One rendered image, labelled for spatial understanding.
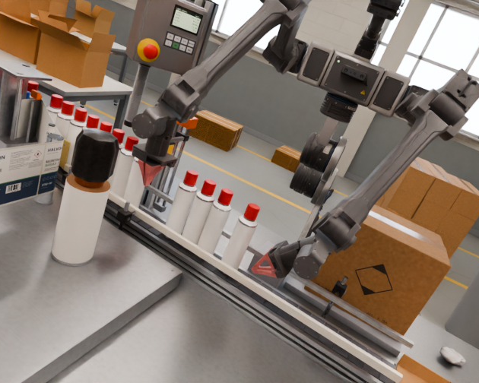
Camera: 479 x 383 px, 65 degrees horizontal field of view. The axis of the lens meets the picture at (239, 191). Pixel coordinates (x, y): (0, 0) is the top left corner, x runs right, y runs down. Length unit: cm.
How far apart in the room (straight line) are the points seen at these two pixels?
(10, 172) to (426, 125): 94
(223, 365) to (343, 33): 593
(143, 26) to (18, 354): 79
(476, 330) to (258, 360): 259
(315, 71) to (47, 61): 190
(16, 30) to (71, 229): 242
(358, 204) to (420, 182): 342
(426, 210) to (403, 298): 327
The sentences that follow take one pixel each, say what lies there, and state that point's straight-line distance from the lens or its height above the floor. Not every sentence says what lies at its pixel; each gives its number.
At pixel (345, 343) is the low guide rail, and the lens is 97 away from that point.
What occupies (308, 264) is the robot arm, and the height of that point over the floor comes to 107.
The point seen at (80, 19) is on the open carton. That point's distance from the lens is 546.
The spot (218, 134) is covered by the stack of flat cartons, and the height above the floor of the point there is 17.
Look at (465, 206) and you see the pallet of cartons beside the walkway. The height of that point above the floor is 74.
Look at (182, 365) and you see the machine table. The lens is 84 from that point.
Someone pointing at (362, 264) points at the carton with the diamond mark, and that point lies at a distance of 111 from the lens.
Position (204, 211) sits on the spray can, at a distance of 100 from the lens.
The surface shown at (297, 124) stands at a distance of 650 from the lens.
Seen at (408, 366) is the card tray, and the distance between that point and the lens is 117.
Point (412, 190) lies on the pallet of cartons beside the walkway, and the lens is 430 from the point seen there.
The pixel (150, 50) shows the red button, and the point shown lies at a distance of 107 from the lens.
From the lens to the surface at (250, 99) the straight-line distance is 667.
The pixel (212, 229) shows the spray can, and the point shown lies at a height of 98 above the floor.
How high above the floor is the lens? 144
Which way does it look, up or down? 21 degrees down
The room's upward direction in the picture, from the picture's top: 22 degrees clockwise
